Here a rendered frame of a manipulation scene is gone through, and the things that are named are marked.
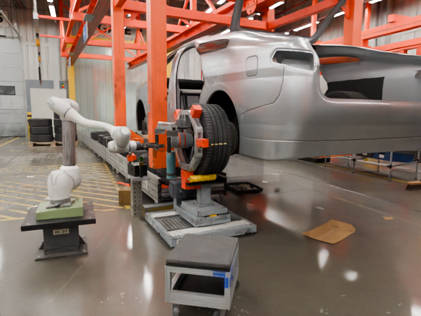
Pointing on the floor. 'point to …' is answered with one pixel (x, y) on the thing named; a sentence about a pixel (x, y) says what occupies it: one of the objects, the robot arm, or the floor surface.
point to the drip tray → (244, 186)
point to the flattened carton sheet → (331, 231)
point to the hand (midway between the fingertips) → (160, 145)
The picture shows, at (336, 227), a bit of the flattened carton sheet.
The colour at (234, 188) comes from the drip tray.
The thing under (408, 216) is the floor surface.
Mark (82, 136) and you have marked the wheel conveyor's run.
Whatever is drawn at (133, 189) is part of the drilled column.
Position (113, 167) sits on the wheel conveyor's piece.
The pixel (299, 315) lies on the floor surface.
